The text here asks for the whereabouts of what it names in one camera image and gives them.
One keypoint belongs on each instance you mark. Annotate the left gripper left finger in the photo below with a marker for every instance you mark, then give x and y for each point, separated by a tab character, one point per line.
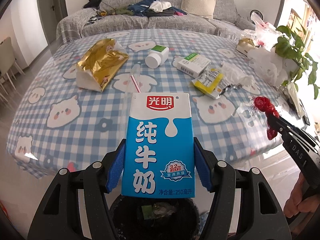
58	215

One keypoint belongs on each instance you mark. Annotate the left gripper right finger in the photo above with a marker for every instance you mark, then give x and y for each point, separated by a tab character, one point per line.
260	215

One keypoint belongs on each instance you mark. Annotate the red wrapper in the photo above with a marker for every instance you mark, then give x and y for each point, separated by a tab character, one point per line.
264	104

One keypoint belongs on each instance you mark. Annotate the white tissue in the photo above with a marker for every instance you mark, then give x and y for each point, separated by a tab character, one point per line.
235	75

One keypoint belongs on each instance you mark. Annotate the yellow silver snack wrapper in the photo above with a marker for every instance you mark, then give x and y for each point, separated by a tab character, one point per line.
213	83

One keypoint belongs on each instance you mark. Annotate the blue white milk carton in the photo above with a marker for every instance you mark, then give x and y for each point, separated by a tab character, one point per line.
159	152

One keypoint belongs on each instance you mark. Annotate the gold tissue pack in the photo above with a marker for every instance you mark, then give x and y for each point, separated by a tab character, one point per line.
99	64

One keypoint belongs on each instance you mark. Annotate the black trash bin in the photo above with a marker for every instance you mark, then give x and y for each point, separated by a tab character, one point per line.
150	218

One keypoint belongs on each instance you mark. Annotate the right hand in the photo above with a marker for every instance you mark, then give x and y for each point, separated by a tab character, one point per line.
295	204

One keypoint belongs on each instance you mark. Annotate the white plastic bag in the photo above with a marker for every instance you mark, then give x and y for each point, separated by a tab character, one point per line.
270	67

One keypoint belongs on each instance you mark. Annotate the green potted plant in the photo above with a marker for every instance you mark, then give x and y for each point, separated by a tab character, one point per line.
290	46

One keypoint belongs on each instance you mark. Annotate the blue checkered tablecloth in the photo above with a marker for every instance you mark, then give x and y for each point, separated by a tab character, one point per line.
57	123

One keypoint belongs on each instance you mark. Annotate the small gold box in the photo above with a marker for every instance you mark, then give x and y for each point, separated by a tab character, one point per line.
245	45

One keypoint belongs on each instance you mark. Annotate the white green medicine box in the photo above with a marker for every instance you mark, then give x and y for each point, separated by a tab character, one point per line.
193	64

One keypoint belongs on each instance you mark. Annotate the white fan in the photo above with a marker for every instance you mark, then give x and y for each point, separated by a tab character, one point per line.
254	14

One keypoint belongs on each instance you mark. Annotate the straw in clear wrapper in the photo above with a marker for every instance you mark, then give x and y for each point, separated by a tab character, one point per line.
132	87

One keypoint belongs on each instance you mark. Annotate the white dining chair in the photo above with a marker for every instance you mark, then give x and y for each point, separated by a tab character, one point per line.
7	60

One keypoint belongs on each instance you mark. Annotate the white pill bottle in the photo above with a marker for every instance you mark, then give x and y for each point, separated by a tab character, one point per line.
157	56

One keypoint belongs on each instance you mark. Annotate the beige pillow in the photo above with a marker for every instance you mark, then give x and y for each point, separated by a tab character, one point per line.
203	8

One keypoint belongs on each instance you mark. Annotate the pile of clothes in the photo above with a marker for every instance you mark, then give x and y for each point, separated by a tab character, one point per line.
144	8

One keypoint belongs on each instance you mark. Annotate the grey sofa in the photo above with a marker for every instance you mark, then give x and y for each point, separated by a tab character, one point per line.
215	17

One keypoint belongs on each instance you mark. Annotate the black garment on sofa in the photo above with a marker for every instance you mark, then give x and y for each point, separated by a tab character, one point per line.
92	4

